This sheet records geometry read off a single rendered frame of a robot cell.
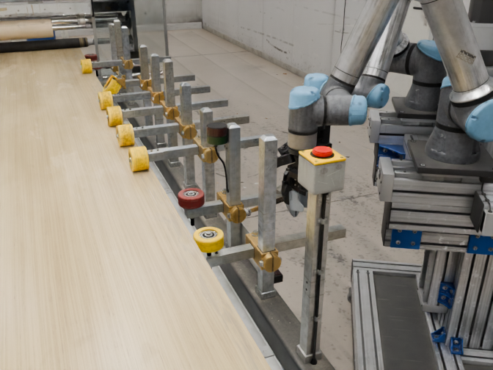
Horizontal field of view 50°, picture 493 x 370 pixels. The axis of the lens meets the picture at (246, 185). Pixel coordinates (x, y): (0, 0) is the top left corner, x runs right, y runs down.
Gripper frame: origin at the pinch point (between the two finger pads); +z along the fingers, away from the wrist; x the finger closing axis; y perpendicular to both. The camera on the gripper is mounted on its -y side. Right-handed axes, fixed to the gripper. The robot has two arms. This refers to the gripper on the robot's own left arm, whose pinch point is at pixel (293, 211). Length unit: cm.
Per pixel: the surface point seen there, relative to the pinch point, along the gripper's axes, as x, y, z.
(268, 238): -12.3, 3.0, 2.4
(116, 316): -58, 5, 2
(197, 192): -11.1, -29.4, 1.2
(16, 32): 30, -281, -12
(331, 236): 9.6, 6.5, 9.1
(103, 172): -25, -63, 2
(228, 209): -6.1, -20.8, 5.4
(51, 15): 56, -283, -21
